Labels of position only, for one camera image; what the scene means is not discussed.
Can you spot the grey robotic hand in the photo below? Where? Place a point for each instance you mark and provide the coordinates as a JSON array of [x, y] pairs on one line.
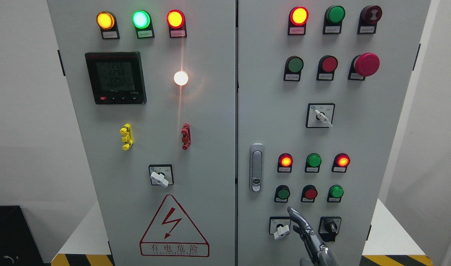
[[318, 253]]

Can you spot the silver door handle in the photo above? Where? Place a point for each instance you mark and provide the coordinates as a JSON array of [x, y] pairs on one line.
[[256, 167]]

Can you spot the grey right cabinet door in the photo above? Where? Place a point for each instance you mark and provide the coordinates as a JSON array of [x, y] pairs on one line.
[[274, 112]]

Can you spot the grey cabinet door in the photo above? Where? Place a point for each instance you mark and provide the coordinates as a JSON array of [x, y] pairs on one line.
[[274, 112], [204, 174]]

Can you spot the grey left cabinet door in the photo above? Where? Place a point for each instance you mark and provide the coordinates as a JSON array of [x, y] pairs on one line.
[[204, 174]]

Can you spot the red button lower middle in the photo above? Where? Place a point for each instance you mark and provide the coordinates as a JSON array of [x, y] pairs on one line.
[[309, 194]]

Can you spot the green button lower right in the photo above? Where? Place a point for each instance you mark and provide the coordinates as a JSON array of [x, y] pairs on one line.
[[335, 194]]

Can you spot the green button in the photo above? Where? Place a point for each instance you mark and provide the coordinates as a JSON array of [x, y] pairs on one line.
[[282, 194], [335, 194], [333, 18]]

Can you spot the white cabinet base platform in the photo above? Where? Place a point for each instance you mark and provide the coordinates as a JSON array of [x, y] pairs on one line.
[[388, 243]]

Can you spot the green button lower left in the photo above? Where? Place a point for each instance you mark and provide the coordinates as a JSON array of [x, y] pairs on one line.
[[282, 194]]

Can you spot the green light middle row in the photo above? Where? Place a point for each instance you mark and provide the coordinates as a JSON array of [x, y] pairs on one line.
[[313, 163]]

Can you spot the red lit light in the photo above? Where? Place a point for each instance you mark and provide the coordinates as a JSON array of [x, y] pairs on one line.
[[285, 162], [297, 21], [341, 163]]

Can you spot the red lit light left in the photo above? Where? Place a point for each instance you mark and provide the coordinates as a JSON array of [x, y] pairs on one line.
[[285, 162]]

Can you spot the red electric warning sticker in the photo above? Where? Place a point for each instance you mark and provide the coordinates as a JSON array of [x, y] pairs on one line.
[[172, 232]]

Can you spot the red terminal connector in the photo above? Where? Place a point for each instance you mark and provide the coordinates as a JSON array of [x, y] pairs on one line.
[[186, 136]]

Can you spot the red button second row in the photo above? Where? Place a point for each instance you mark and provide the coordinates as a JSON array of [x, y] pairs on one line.
[[326, 68]]

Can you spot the green button second row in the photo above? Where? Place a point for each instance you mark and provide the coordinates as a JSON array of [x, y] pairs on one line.
[[293, 67]]

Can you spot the red emergency stop button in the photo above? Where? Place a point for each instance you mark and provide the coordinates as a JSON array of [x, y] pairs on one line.
[[362, 66]]

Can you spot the white glowing indicator light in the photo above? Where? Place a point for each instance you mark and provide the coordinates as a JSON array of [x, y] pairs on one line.
[[181, 78]]

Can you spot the yellow terminal connector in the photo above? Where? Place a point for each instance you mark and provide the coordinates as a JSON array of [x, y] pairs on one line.
[[126, 136]]

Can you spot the red lit light top right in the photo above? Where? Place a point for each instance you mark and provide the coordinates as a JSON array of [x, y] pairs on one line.
[[297, 21]]

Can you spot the green button top right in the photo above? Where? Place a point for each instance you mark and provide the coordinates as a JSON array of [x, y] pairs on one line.
[[333, 18]]

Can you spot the dark red buzzer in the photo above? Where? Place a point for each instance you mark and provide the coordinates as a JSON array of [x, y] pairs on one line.
[[369, 17]]

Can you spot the black digital power meter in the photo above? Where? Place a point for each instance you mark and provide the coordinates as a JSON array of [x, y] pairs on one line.
[[116, 78]]

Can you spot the red indicator light top left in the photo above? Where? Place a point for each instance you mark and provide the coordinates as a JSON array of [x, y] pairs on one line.
[[176, 24]]

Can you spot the green indicator light top left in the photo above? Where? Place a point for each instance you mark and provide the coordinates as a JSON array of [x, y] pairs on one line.
[[143, 24]]

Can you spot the black box on floor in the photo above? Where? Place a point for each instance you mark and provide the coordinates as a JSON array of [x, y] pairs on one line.
[[17, 246]]

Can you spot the yellow indicator light top left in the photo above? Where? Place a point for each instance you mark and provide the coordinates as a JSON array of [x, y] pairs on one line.
[[108, 25]]

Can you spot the black selector switch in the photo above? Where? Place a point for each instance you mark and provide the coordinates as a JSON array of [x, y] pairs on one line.
[[329, 227]]

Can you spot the white selector switch lower right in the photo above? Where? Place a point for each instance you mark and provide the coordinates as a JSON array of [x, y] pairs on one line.
[[279, 226]]

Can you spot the white selector switch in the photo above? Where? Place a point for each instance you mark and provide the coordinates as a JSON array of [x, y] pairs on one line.
[[279, 226], [320, 115]]

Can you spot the white selector switch upper right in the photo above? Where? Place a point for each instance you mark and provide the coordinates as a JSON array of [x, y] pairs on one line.
[[320, 115]]

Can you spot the white selector switch left door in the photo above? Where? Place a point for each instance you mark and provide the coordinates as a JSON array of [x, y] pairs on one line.
[[161, 174]]

